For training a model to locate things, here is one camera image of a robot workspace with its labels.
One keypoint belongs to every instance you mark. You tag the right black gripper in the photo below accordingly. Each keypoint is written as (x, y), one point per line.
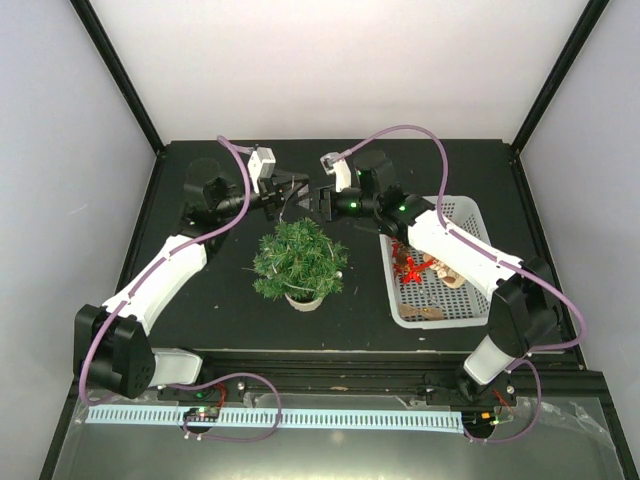
(319, 203)

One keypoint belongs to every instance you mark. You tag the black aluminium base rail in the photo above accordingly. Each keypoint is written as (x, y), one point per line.
(430, 376)

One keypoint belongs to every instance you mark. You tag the snowman doll ornament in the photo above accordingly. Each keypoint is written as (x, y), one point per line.
(444, 273)

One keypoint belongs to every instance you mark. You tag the red ribbon bow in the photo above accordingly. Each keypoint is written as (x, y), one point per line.
(409, 272)

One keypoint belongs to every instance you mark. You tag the left circuit board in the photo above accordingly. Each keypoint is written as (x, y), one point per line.
(201, 414)

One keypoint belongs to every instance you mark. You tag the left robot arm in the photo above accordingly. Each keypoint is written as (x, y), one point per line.
(112, 350)

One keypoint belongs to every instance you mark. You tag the right black frame post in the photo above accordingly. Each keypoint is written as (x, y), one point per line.
(570, 51)

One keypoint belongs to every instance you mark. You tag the burlap bow ornament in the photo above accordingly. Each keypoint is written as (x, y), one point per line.
(408, 311)

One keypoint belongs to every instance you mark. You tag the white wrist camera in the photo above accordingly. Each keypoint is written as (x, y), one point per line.
(261, 165)
(334, 164)

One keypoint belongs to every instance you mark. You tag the circuit board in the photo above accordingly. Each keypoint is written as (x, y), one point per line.
(481, 418)
(201, 414)

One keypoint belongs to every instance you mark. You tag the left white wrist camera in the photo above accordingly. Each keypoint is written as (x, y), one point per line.
(261, 165)

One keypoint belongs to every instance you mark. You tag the right circuit board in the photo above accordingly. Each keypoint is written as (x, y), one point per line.
(481, 418)

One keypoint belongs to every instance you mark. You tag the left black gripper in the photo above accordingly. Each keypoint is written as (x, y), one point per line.
(272, 193)

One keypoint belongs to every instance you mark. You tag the pine cone ornament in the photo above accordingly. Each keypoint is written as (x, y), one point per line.
(401, 254)

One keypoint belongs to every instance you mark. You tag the white slotted cable duct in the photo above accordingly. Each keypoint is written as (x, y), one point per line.
(296, 418)

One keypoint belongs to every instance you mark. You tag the small green christmas tree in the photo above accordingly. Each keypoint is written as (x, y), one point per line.
(298, 261)

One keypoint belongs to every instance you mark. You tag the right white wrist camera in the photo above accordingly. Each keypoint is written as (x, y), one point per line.
(334, 164)

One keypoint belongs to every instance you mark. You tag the left black frame post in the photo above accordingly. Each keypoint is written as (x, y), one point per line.
(93, 26)

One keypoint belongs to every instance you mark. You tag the black frame post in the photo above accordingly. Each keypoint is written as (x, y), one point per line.
(93, 26)
(570, 51)

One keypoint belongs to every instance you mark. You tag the white plastic basket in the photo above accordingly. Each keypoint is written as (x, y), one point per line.
(462, 307)

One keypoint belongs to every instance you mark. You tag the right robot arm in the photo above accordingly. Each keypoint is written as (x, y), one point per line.
(522, 308)

